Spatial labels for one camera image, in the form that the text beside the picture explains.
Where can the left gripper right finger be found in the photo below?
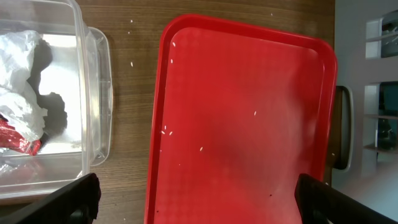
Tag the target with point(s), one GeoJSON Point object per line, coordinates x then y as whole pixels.
{"type": "Point", "coordinates": [319, 203]}

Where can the white tissue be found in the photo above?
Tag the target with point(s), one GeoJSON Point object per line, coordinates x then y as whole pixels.
{"type": "Point", "coordinates": [18, 100]}

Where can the clear plastic bin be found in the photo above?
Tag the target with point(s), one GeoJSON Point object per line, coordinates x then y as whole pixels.
{"type": "Point", "coordinates": [72, 79]}

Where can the red snack wrapper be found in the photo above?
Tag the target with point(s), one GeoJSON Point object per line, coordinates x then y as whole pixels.
{"type": "Point", "coordinates": [12, 140]}

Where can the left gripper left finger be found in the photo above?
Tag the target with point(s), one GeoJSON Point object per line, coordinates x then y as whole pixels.
{"type": "Point", "coordinates": [77, 202]}

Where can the red plastic tray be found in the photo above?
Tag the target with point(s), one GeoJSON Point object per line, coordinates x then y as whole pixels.
{"type": "Point", "coordinates": [240, 111]}

